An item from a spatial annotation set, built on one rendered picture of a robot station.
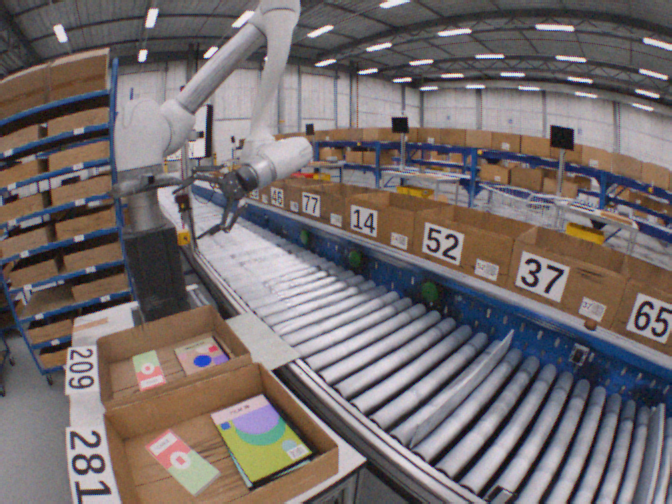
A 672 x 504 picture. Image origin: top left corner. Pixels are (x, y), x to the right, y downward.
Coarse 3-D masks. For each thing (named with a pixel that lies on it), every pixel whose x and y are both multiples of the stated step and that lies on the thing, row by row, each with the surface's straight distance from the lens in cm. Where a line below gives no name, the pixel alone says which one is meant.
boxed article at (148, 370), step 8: (152, 352) 93; (136, 360) 92; (144, 360) 91; (152, 360) 90; (136, 368) 89; (144, 368) 88; (152, 368) 87; (160, 368) 86; (144, 376) 85; (152, 376) 84; (160, 376) 84; (144, 384) 83; (152, 384) 82; (160, 384) 81
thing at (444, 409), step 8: (504, 344) 91; (496, 352) 85; (504, 352) 96; (488, 360) 81; (496, 360) 91; (480, 368) 77; (488, 368) 86; (472, 376) 74; (480, 376) 82; (464, 384) 72; (472, 384) 79; (456, 392) 70; (464, 392) 76; (448, 400) 68; (456, 400) 74; (440, 408) 66; (448, 408) 72; (432, 416) 65; (440, 416) 70; (424, 424) 64; (432, 424) 69; (416, 432) 63; (424, 432) 68; (416, 440) 67
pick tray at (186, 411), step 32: (192, 384) 66; (224, 384) 69; (256, 384) 72; (128, 416) 70; (160, 416) 70; (192, 416) 72; (288, 416) 67; (128, 448) 73; (192, 448) 67; (224, 448) 65; (320, 448) 60; (128, 480) 65; (160, 480) 65; (224, 480) 61; (288, 480) 51; (320, 480) 58
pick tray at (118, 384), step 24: (192, 312) 93; (216, 312) 89; (120, 336) 93; (144, 336) 94; (168, 336) 95; (192, 336) 97; (216, 336) 95; (120, 360) 97; (168, 360) 90; (240, 360) 71; (120, 384) 88; (168, 384) 69
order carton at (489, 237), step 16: (432, 208) 122; (448, 208) 132; (464, 208) 134; (416, 224) 113; (448, 224) 105; (464, 224) 135; (480, 224) 131; (496, 224) 128; (512, 224) 126; (528, 224) 123; (416, 240) 114; (464, 240) 103; (480, 240) 100; (496, 240) 97; (512, 240) 96; (432, 256) 111; (464, 256) 104; (480, 256) 101; (496, 256) 99; (464, 272) 106
